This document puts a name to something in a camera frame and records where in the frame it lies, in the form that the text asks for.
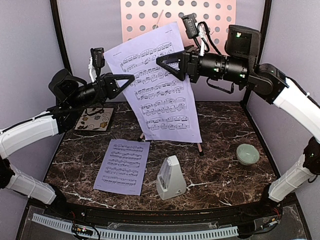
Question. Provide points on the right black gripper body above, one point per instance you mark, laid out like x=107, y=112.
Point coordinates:
x=233, y=68

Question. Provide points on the small circuit board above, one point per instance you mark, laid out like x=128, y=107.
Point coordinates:
x=81, y=231

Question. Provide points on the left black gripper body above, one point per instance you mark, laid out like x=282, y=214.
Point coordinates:
x=100, y=95

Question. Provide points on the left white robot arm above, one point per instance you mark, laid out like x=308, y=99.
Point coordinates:
x=55, y=120

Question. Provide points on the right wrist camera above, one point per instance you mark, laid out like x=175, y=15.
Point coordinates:
x=193, y=32

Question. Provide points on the white slotted cable duct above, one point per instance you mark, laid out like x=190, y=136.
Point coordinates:
x=100, y=233

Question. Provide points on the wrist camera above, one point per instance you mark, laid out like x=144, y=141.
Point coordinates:
x=96, y=62
x=193, y=32

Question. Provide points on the white metronome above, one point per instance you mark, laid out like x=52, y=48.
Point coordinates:
x=170, y=181

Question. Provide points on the purple sheet music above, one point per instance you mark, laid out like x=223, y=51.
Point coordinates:
x=164, y=106
x=123, y=167

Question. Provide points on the left black frame post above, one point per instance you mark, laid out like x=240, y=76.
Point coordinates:
x=59, y=34

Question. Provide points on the floral ceramic tile coaster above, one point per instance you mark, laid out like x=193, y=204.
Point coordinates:
x=94, y=119

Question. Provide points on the pink music stand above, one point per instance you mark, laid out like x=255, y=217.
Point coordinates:
x=141, y=16

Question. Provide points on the black frame post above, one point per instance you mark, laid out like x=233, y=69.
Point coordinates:
x=59, y=34
x=263, y=30

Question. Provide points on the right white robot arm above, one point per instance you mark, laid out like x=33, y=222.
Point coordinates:
x=273, y=86

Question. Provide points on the right black frame post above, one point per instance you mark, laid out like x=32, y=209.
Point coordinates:
x=263, y=30

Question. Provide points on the pale green bowl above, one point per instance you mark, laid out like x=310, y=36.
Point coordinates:
x=247, y=154

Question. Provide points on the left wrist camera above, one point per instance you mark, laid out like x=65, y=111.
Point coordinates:
x=96, y=62

